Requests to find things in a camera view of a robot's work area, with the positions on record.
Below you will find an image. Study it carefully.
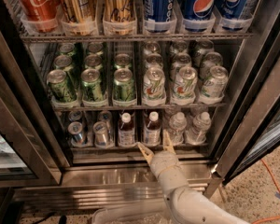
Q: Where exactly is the red Coca-Cola can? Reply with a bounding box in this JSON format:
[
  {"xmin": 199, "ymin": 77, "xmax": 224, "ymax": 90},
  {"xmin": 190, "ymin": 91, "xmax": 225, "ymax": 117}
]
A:
[{"xmin": 20, "ymin": 0, "xmax": 58, "ymax": 33}]

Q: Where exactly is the silver can second row left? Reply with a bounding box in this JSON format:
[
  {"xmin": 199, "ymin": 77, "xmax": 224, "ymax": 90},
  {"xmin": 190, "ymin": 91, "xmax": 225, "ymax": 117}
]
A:
[{"xmin": 144, "ymin": 53, "xmax": 163, "ymax": 69}]

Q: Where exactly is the clear water bottle left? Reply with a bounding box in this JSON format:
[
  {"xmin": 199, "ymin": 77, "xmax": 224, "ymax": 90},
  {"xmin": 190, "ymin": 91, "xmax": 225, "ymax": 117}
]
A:
[{"xmin": 167, "ymin": 112, "xmax": 187, "ymax": 146}]

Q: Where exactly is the gold striped soda can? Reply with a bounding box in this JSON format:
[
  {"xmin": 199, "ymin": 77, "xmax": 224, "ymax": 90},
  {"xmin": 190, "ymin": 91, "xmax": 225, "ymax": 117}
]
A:
[{"xmin": 61, "ymin": 0, "xmax": 95, "ymax": 35}]

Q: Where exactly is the white diet can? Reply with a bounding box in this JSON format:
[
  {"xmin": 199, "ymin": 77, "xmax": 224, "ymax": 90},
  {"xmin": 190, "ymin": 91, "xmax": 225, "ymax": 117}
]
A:
[
  {"xmin": 201, "ymin": 65, "xmax": 229, "ymax": 98},
  {"xmin": 173, "ymin": 65, "xmax": 198, "ymax": 99},
  {"xmin": 143, "ymin": 67, "xmax": 165, "ymax": 100}
]

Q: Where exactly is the blue Pepsi can middle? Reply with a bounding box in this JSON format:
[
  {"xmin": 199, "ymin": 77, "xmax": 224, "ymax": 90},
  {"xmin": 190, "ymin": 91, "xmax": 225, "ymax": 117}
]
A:
[{"xmin": 182, "ymin": 0, "xmax": 215, "ymax": 32}]

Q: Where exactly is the silver blue can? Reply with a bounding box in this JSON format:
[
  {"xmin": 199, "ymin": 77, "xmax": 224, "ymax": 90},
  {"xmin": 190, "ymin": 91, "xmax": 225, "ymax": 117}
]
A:
[
  {"xmin": 67, "ymin": 121, "xmax": 87, "ymax": 146},
  {"xmin": 93, "ymin": 121, "xmax": 110, "ymax": 147}
]

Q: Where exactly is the brown tea bottle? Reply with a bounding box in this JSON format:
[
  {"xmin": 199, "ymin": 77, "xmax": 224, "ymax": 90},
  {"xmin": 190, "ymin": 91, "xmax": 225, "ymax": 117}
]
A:
[
  {"xmin": 118, "ymin": 113, "xmax": 135, "ymax": 147},
  {"xmin": 143, "ymin": 111, "xmax": 161, "ymax": 147}
]

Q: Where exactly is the green can second row middle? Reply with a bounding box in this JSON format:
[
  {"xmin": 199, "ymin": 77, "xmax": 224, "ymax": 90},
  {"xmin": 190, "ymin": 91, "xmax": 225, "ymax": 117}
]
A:
[{"xmin": 84, "ymin": 54, "xmax": 104, "ymax": 72}]

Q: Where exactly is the green can second row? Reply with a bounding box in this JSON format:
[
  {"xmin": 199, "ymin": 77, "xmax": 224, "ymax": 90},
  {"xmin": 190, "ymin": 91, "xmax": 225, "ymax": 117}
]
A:
[
  {"xmin": 52, "ymin": 53, "xmax": 81, "ymax": 89},
  {"xmin": 84, "ymin": 54, "xmax": 104, "ymax": 72},
  {"xmin": 114, "ymin": 53, "xmax": 133, "ymax": 70}
]

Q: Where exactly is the silver blue can front left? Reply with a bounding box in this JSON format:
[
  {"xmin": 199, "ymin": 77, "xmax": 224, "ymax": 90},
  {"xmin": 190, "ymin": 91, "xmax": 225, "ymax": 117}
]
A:
[{"xmin": 67, "ymin": 121, "xmax": 87, "ymax": 146}]

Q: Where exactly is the clear water bottle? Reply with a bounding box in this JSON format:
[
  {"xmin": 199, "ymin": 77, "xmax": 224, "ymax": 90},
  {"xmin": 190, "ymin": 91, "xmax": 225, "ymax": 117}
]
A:
[
  {"xmin": 167, "ymin": 112, "xmax": 187, "ymax": 146},
  {"xmin": 186, "ymin": 112, "xmax": 211, "ymax": 145}
]

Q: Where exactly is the blue Pepsi can right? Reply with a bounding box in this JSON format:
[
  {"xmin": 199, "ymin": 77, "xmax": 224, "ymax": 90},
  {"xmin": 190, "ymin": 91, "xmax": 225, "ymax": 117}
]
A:
[{"xmin": 218, "ymin": 0, "xmax": 251, "ymax": 31}]

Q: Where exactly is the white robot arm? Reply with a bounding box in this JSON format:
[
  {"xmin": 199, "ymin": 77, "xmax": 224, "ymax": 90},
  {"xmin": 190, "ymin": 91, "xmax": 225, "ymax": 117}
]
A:
[{"xmin": 137, "ymin": 131, "xmax": 249, "ymax": 224}]

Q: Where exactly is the green can second row left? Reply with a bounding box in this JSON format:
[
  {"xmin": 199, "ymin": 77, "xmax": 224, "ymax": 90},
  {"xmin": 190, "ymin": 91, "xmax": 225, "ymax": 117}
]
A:
[{"xmin": 52, "ymin": 53, "xmax": 81, "ymax": 89}]

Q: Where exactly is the silver can second row right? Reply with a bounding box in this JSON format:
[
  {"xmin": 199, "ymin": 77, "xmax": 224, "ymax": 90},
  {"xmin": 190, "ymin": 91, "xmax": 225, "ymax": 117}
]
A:
[{"xmin": 199, "ymin": 51, "xmax": 223, "ymax": 80}]

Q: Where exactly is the white diet can front right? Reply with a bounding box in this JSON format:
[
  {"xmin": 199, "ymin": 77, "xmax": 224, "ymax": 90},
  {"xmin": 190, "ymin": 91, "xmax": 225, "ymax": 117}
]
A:
[{"xmin": 201, "ymin": 65, "xmax": 229, "ymax": 98}]

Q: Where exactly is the white diet can front left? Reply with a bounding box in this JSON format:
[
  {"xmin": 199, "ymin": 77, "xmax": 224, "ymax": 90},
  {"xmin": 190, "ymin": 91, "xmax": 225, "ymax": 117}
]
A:
[{"xmin": 143, "ymin": 67, "xmax": 165, "ymax": 100}]

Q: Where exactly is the clear plastic bin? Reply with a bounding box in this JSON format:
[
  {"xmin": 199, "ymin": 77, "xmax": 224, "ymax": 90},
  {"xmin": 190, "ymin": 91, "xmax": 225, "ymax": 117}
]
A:
[{"xmin": 91, "ymin": 199, "xmax": 172, "ymax": 224}]

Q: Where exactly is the silver can second row middle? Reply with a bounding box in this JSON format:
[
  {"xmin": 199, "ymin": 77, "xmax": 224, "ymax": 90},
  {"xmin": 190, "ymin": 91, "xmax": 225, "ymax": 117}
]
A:
[{"xmin": 170, "ymin": 52, "xmax": 192, "ymax": 79}]

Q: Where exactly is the stainless steel fridge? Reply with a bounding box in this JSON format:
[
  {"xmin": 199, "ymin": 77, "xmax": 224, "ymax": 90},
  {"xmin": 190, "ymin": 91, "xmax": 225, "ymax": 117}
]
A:
[{"xmin": 0, "ymin": 0, "xmax": 280, "ymax": 213}]

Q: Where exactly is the left glass fridge door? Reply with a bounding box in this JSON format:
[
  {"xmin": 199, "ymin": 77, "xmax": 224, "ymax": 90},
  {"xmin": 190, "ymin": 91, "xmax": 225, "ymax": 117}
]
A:
[{"xmin": 0, "ymin": 12, "xmax": 71, "ymax": 189}]

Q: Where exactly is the silver blue can front right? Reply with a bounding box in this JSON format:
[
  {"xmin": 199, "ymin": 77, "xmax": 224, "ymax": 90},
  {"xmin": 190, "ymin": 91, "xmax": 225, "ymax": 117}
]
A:
[{"xmin": 93, "ymin": 121, "xmax": 110, "ymax": 147}]

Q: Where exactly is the green can second row right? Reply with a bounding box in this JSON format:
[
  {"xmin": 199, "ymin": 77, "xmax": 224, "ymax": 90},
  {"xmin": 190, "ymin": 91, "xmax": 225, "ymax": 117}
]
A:
[{"xmin": 114, "ymin": 53, "xmax": 133, "ymax": 70}]

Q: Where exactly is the blue Pepsi can left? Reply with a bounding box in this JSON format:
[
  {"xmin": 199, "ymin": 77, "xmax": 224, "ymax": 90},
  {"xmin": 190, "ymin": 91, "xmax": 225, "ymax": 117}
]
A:
[{"xmin": 144, "ymin": 0, "xmax": 174, "ymax": 33}]

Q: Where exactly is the silver can second row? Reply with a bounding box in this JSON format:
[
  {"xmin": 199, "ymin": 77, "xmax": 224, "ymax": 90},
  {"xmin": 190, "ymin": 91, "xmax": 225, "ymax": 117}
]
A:
[
  {"xmin": 170, "ymin": 52, "xmax": 192, "ymax": 79},
  {"xmin": 199, "ymin": 51, "xmax": 223, "ymax": 80},
  {"xmin": 144, "ymin": 53, "xmax": 163, "ymax": 69}
]

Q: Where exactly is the orange cable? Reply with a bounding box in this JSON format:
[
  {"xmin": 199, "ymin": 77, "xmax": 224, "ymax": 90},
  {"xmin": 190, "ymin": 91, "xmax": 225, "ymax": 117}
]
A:
[{"xmin": 251, "ymin": 158, "xmax": 280, "ymax": 224}]

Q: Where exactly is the white diet can front middle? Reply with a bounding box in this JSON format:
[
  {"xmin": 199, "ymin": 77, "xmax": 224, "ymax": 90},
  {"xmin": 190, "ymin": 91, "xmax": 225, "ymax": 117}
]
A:
[{"xmin": 173, "ymin": 65, "xmax": 198, "ymax": 99}]

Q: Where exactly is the green can front left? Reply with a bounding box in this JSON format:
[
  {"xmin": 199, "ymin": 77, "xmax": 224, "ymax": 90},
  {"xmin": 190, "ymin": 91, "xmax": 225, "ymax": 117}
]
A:
[{"xmin": 47, "ymin": 69, "xmax": 77, "ymax": 103}]

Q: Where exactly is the green can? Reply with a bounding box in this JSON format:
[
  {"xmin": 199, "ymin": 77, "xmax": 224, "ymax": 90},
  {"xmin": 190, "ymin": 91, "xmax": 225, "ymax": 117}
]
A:
[
  {"xmin": 81, "ymin": 68, "xmax": 105, "ymax": 102},
  {"xmin": 113, "ymin": 68, "xmax": 135, "ymax": 102},
  {"xmin": 47, "ymin": 69, "xmax": 77, "ymax": 103}
]

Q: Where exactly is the green can front middle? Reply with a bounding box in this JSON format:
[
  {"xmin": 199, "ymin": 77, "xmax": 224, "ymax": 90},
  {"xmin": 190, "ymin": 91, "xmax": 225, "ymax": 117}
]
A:
[{"xmin": 81, "ymin": 68, "xmax": 105, "ymax": 102}]

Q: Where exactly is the blue pepsi can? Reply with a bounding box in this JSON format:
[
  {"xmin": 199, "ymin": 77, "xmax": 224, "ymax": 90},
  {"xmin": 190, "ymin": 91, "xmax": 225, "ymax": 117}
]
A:
[
  {"xmin": 144, "ymin": 0, "xmax": 174, "ymax": 33},
  {"xmin": 182, "ymin": 0, "xmax": 215, "ymax": 32},
  {"xmin": 218, "ymin": 0, "xmax": 251, "ymax": 31}
]

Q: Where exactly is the clear water bottle right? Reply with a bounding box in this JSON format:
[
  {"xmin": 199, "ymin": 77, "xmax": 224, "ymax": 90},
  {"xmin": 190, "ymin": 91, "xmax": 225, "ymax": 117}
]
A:
[{"xmin": 186, "ymin": 112, "xmax": 211, "ymax": 145}]

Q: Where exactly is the open fridge door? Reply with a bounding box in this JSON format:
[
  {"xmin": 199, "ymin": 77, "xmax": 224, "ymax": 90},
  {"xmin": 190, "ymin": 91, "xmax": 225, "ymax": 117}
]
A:
[{"xmin": 216, "ymin": 46, "xmax": 280, "ymax": 184}]

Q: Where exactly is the green can front right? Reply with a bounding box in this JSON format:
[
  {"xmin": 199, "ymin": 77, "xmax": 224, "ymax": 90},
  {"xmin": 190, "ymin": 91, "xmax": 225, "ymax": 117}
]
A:
[{"xmin": 113, "ymin": 68, "xmax": 135, "ymax": 102}]

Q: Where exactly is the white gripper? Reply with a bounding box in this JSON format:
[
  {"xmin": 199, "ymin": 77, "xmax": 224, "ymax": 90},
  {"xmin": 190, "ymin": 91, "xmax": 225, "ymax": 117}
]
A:
[{"xmin": 137, "ymin": 130, "xmax": 189, "ymax": 196}]

